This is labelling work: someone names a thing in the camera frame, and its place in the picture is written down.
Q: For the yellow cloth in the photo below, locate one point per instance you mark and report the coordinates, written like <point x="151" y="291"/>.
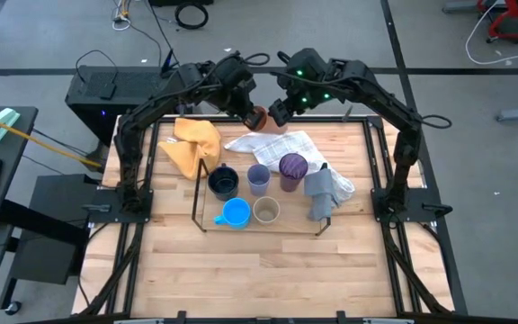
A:
<point x="196" y="144"/>

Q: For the small black box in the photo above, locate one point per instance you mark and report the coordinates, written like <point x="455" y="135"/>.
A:
<point x="107" y="91"/>

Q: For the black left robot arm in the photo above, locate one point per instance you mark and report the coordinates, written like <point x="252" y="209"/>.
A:
<point x="128" y="148"/>

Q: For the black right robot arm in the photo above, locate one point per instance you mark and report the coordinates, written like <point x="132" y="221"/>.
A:
<point x="403" y="148"/>

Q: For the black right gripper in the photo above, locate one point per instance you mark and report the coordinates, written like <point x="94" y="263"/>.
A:
<point x="298" y="99"/>

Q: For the beige plastic cup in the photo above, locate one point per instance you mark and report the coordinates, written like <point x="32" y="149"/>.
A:
<point x="266" y="210"/>

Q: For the black mug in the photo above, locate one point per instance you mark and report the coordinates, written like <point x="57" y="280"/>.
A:
<point x="223" y="182"/>

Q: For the black metal stand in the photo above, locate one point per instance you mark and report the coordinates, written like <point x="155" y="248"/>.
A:
<point x="47" y="261"/>

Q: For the blue plastic mug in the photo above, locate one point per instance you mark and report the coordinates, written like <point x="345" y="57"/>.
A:
<point x="236" y="212"/>

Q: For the black side desk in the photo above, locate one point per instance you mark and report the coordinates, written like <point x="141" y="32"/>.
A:
<point x="16" y="180"/>

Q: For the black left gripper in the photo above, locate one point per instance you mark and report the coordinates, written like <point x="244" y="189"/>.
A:
<point x="236" y="85"/>

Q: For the lavender plastic cup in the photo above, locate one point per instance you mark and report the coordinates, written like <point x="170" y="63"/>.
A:
<point x="259" y="180"/>

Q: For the purple translucent faceted cup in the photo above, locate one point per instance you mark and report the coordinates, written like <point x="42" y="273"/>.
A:
<point x="292" y="173"/>

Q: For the yellow pole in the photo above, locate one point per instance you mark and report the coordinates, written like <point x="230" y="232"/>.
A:
<point x="61" y="149"/>

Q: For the white checked cloth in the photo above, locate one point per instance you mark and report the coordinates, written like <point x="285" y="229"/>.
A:
<point x="268" y="148"/>

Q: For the grey cloth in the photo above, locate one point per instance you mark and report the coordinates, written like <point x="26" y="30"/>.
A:
<point x="322" y="193"/>

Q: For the black table rig frame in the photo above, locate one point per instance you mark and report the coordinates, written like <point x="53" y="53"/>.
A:
<point x="376" y="171"/>

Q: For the green stapler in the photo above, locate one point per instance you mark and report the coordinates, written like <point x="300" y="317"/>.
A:
<point x="2" y="121"/>

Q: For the black computer tower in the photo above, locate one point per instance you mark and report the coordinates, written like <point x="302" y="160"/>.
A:
<point x="101" y="103"/>

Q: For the red rolling stool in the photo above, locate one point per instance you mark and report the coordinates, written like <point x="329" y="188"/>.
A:
<point x="511" y="33"/>

